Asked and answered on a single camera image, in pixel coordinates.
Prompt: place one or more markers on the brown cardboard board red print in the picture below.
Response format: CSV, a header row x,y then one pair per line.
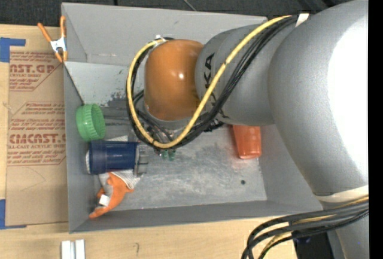
x,y
36,174

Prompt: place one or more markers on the grey metal bin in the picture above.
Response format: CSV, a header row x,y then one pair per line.
x,y
194,168

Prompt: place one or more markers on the orange plastic block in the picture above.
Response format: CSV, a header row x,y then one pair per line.
x,y
247,142

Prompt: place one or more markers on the dark blue plastic cup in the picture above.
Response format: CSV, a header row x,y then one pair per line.
x,y
112,156

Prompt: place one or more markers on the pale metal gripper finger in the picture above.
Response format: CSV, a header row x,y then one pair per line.
x,y
141,168
143,153

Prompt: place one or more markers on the orange and white work glove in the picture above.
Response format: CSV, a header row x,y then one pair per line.
x,y
115,192

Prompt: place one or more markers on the clear plastic bottle green cap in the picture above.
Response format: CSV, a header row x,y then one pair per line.
x,y
89,123

